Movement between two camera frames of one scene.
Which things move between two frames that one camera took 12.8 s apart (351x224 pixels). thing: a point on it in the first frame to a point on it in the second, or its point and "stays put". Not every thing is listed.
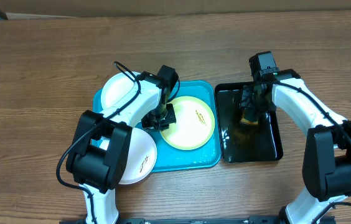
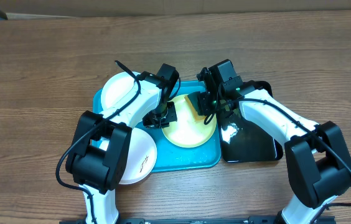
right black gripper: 247,103 to 205,105
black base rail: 229,219 stays put
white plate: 114,88 stays put
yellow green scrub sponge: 244,121 to 197,117
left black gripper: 148,124 stays put
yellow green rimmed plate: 194,126 stays put
